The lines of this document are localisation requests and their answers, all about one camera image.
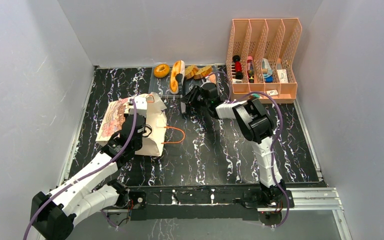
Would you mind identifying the long white orange bread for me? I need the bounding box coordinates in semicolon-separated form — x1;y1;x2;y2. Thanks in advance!
169;60;185;95

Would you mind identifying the round brown fake bread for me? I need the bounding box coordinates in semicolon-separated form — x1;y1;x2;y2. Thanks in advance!
184;64;199;80

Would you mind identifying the orange fake bagel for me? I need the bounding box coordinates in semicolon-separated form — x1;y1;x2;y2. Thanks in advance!
153;63;171;78

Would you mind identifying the printed white paper bag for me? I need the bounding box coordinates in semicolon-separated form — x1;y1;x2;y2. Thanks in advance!
95;92;186;157

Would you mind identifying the oval brown fake bread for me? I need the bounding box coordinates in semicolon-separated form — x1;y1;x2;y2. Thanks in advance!
206;74;217;84

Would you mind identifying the yellow fake bread slice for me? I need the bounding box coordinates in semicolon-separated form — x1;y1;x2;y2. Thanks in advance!
193;65;213;80

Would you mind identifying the clear plastic tray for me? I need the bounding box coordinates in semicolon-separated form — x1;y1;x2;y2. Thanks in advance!
148;68;205;98

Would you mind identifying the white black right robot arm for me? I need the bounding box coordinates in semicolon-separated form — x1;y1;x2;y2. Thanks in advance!
180;80;286;209

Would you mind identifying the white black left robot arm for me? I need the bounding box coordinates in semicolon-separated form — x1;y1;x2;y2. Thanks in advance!
28;97;168;240

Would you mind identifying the red black dumbbell toy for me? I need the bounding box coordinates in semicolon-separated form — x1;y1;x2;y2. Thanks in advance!
232;55;243;80

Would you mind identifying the pink red bottle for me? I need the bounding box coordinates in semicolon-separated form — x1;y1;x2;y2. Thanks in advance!
246;56;255;83

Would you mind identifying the orange desk file organizer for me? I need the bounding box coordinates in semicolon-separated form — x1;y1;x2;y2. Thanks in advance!
225;18;303;104

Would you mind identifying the blue clear tape dispenser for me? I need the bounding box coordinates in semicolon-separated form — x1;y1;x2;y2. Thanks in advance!
261;58;273;83

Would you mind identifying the small white card box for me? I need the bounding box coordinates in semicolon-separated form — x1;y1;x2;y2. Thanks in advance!
266;89;279;98

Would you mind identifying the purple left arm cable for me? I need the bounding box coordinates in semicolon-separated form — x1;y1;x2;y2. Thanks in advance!
22;97;138;240

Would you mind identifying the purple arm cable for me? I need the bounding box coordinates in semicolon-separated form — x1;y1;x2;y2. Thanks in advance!
203;71;291;229
22;97;138;240

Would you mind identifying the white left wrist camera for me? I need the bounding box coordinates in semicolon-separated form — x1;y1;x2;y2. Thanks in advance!
129;96;148;118

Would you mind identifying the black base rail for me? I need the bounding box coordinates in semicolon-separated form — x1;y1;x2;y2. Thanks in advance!
125;183;294;222

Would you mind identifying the aluminium frame rail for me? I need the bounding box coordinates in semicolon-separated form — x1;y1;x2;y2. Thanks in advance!
103;184;351;240

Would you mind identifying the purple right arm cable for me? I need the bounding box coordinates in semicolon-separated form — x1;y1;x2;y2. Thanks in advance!
203;71;291;229

